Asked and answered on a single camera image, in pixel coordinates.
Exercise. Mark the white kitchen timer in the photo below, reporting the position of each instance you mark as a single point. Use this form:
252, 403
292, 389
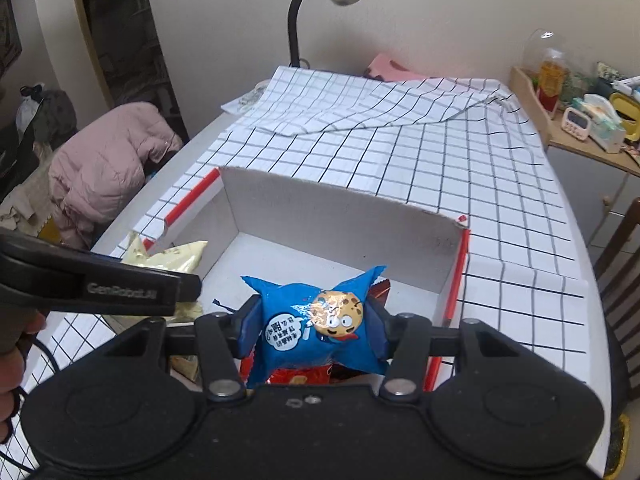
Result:
576, 123

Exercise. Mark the blue cookie snack packet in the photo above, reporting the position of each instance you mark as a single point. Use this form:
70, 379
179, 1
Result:
303, 326

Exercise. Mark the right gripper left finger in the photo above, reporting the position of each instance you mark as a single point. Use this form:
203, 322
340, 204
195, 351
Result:
223, 340

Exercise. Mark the orange drink bottle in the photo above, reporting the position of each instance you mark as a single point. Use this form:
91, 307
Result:
550, 80

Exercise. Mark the wooden tray side cabinet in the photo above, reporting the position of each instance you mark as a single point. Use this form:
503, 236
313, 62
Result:
599, 186

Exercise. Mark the paper booklet on table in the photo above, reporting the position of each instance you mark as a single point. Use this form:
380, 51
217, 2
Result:
244, 103

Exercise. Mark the checkered white tablecloth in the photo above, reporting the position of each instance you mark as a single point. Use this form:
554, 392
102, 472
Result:
506, 393

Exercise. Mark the dark bookshelf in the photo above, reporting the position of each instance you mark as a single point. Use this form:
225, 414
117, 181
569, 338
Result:
131, 60

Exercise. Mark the pale yellow snack packet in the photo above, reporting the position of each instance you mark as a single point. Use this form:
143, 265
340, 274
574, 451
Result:
183, 259

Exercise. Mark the person's left hand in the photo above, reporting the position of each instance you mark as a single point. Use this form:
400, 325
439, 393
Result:
11, 375

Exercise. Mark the red rice cracker bag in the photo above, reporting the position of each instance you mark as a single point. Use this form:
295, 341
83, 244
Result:
321, 375

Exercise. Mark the dark red foil snack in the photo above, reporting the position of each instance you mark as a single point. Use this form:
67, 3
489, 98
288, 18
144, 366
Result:
380, 292

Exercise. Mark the wooden chair right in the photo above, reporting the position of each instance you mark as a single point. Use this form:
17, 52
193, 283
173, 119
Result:
617, 275

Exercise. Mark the pink puffer jacket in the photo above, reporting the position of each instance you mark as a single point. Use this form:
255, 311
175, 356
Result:
96, 173

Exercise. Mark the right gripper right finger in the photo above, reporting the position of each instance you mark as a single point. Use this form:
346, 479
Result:
403, 343

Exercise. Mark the pink paper item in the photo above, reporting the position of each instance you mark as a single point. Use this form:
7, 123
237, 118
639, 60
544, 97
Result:
384, 68

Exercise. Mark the tissue box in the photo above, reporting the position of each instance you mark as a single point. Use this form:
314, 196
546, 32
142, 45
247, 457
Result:
607, 128

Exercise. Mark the yellow container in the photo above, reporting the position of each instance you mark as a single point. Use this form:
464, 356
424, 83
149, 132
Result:
628, 110

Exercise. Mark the red cardboard box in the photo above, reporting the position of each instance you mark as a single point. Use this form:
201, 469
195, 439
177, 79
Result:
287, 231

